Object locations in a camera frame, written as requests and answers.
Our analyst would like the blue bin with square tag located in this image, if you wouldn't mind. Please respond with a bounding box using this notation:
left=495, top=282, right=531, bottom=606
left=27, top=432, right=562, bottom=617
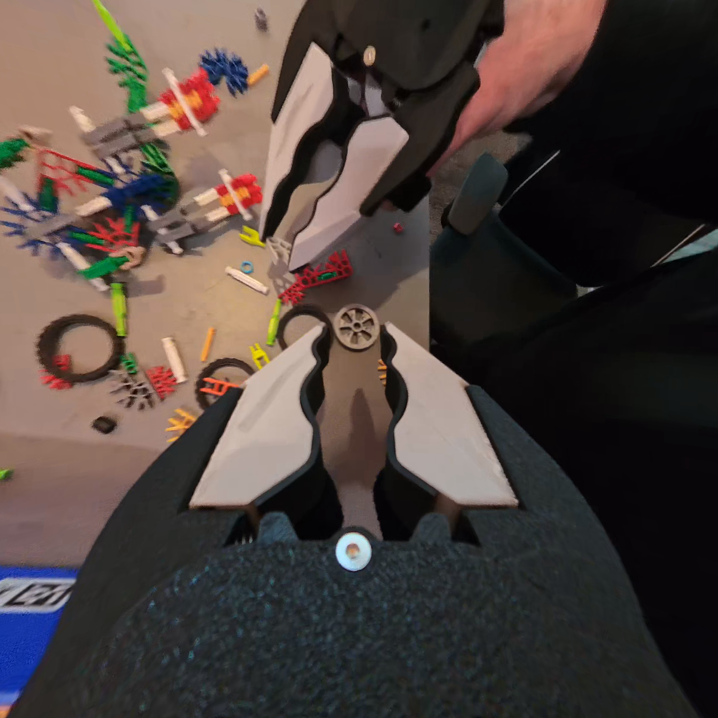
left=0, top=567, right=80, bottom=714

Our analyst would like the person's right hand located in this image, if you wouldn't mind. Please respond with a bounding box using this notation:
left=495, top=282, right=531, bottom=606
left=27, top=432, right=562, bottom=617
left=431, top=0, right=610, bottom=176

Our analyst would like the person's right forearm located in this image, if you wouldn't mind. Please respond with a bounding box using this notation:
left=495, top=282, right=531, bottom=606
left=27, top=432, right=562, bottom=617
left=502, top=0, right=718, bottom=287

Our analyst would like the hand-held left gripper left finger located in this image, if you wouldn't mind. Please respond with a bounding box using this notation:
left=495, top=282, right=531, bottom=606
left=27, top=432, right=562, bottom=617
left=188, top=323, right=344, bottom=540

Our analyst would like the small red connector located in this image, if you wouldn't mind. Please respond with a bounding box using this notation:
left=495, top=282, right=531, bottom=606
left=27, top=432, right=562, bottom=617
left=40, top=354, right=74, bottom=391

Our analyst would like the green connector chain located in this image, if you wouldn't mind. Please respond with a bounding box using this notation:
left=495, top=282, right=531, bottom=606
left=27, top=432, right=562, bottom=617
left=90, top=0, right=151, bottom=113

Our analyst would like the blue snowflake connector pair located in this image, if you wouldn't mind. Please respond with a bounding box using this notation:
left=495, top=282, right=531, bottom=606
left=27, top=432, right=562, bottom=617
left=199, top=49, right=250, bottom=96

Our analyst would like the black tyre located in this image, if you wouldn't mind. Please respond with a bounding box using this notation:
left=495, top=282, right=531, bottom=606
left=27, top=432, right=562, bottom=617
left=194, top=357, right=257, bottom=411
left=36, top=313, right=126, bottom=384
left=276, top=304, right=332, bottom=349

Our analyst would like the grey snowflake connector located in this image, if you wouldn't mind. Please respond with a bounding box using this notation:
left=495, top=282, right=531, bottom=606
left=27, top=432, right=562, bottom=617
left=108, top=369, right=158, bottom=412

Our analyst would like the pale grey connector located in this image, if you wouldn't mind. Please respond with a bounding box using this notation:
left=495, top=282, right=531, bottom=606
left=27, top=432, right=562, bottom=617
left=266, top=237, right=294, bottom=282

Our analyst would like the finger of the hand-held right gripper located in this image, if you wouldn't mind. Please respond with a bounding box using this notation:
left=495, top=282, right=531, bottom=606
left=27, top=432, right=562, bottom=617
left=260, top=43, right=340, bottom=242
left=288, top=114, right=411, bottom=274

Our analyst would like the white rod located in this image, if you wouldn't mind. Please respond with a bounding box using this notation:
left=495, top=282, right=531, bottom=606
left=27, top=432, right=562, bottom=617
left=224, top=265, right=270, bottom=296
left=161, top=336, right=187, bottom=384

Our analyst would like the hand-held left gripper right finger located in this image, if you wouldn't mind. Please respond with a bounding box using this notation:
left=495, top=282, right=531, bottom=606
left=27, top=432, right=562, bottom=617
left=372, top=323, right=520, bottom=540

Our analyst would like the grey spoked wheel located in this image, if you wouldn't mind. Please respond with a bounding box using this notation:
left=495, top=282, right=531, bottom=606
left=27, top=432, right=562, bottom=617
left=332, top=304, right=378, bottom=352

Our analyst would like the multicolour construction toy model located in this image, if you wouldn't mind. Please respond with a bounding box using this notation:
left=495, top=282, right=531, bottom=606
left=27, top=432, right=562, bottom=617
left=0, top=64, right=264, bottom=292

